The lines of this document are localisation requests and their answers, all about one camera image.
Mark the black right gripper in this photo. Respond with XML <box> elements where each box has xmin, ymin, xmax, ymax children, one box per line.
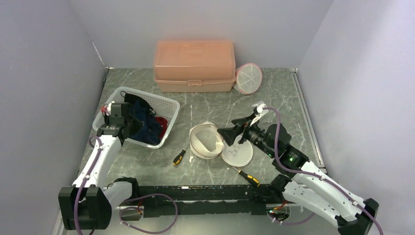
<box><xmin>217</xmin><ymin>114</ymin><xmax>276</xmax><ymax>158</ymax></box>

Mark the navy blue bra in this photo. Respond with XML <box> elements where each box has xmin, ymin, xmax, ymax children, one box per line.
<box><xmin>130</xmin><ymin>100</ymin><xmax>161</xmax><ymax>145</ymax></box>

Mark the white mesh laundry bag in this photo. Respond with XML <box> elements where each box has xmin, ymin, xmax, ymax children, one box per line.
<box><xmin>189</xmin><ymin>122</ymin><xmax>254</xmax><ymax>167</ymax></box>

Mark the pink rimmed mesh bag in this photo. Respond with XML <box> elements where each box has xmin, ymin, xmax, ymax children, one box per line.
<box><xmin>232</xmin><ymin>63</ymin><xmax>262</xmax><ymax>94</ymax></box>

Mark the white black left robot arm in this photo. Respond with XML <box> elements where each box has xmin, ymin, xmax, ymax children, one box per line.
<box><xmin>58</xmin><ymin>102</ymin><xmax>142</xmax><ymax>234</ymax></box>

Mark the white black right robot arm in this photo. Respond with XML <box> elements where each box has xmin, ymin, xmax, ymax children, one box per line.
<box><xmin>217</xmin><ymin>114</ymin><xmax>379</xmax><ymax>235</ymax></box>

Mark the black bra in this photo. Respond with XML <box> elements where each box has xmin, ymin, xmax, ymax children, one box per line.
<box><xmin>120</xmin><ymin>91</ymin><xmax>154</xmax><ymax>111</ymax></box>

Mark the white plastic basket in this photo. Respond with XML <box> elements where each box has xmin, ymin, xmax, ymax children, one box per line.
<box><xmin>104</xmin><ymin>87</ymin><xmax>180</xmax><ymax>149</ymax></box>

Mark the long yellow black screwdriver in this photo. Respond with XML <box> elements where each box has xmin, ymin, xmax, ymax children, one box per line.
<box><xmin>232</xmin><ymin>166</ymin><xmax>260</xmax><ymax>188</ymax></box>

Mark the small yellow black screwdriver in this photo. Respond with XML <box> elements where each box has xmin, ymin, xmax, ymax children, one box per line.
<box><xmin>172</xmin><ymin>144</ymin><xmax>190</xmax><ymax>166</ymax></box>

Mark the orange plastic storage box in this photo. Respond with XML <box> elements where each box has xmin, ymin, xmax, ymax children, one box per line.
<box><xmin>153</xmin><ymin>40</ymin><xmax>236</xmax><ymax>93</ymax></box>

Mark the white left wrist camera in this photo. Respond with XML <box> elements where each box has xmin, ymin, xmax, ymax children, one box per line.
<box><xmin>100</xmin><ymin>101</ymin><xmax>115</xmax><ymax>118</ymax></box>

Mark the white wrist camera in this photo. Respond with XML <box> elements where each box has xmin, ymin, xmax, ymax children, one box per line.
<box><xmin>100</xmin><ymin>101</ymin><xmax>115</xmax><ymax>118</ymax></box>
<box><xmin>250</xmin><ymin>101</ymin><xmax>268</xmax><ymax>126</ymax></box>

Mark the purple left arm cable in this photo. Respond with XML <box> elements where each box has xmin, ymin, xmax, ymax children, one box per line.
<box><xmin>73</xmin><ymin>135</ymin><xmax>104</xmax><ymax>235</ymax></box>

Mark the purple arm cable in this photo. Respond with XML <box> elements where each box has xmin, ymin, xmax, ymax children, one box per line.
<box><xmin>262</xmin><ymin>106</ymin><xmax>385</xmax><ymax>235</ymax></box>
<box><xmin>73</xmin><ymin>135</ymin><xmax>104</xmax><ymax>235</ymax></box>

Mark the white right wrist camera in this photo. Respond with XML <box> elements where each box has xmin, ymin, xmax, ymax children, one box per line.
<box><xmin>250</xmin><ymin>101</ymin><xmax>268</xmax><ymax>126</ymax></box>

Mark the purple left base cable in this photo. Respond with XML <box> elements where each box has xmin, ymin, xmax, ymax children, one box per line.
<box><xmin>119</xmin><ymin>194</ymin><xmax>178</xmax><ymax>235</ymax></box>

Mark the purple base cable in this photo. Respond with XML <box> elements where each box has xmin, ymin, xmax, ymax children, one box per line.
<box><xmin>119</xmin><ymin>194</ymin><xmax>178</xmax><ymax>235</ymax></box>
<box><xmin>271</xmin><ymin>211</ymin><xmax>317</xmax><ymax>226</ymax></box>

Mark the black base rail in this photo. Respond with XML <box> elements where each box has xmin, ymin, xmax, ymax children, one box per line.
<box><xmin>121</xmin><ymin>175</ymin><xmax>290</xmax><ymax>218</ymax></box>

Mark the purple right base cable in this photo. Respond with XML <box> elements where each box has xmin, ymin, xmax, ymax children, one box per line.
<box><xmin>271</xmin><ymin>211</ymin><xmax>317</xmax><ymax>226</ymax></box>

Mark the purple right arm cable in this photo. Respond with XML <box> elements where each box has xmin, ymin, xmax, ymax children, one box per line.
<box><xmin>262</xmin><ymin>106</ymin><xmax>385</xmax><ymax>235</ymax></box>

